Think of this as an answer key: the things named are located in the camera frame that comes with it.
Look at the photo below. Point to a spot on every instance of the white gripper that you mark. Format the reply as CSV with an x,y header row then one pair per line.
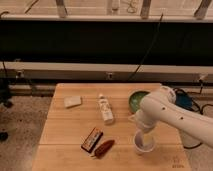
x,y
139,138

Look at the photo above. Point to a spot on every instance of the white ceramic cup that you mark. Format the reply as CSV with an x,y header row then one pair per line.
x,y
149,144

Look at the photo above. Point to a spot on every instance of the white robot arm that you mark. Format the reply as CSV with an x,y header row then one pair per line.
x,y
159,105

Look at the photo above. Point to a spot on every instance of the green ceramic bowl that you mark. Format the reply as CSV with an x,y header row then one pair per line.
x,y
134,100

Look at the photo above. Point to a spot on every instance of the reddish brown sausage toy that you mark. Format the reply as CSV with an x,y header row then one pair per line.
x,y
103,148

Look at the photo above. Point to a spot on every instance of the white plastic bottle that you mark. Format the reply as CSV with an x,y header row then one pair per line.
x,y
105,109

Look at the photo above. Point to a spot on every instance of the brown candy bar box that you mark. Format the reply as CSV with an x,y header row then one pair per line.
x,y
91,140

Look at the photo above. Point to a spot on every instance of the blue box on floor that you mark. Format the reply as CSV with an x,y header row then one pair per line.
x,y
183,101

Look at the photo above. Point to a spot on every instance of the white sponge block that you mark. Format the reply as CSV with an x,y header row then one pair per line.
x,y
72,101

